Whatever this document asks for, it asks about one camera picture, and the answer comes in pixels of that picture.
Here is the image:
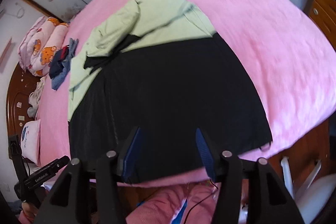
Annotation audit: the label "wooden drawer cabinet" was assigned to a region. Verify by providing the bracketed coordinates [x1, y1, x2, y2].
[309, 0, 336, 49]

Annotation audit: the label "wooden headboard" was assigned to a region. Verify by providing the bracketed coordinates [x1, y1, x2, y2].
[6, 64, 40, 136]

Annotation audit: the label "pink bed blanket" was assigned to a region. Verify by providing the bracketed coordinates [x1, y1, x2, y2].
[35, 0, 336, 189]

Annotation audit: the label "folded pink bear quilt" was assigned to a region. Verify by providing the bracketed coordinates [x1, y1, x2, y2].
[18, 16, 69, 77]

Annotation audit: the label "white cloth bundle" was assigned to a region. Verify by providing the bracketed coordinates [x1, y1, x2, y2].
[27, 76, 46, 118]

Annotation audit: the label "pink fuzzy pajama legs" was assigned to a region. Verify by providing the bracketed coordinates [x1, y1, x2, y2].
[126, 180, 221, 223]

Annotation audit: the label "black cable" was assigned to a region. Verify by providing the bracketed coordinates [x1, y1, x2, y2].
[183, 178, 219, 224]

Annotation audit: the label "white plastic chair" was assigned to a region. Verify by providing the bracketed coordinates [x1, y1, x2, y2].
[241, 155, 336, 224]

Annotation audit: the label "stack of folded dark clothes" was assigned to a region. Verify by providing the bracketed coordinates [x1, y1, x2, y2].
[49, 38, 79, 90]

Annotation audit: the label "green and black hooded jacket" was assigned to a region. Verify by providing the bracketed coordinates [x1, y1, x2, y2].
[68, 0, 272, 184]

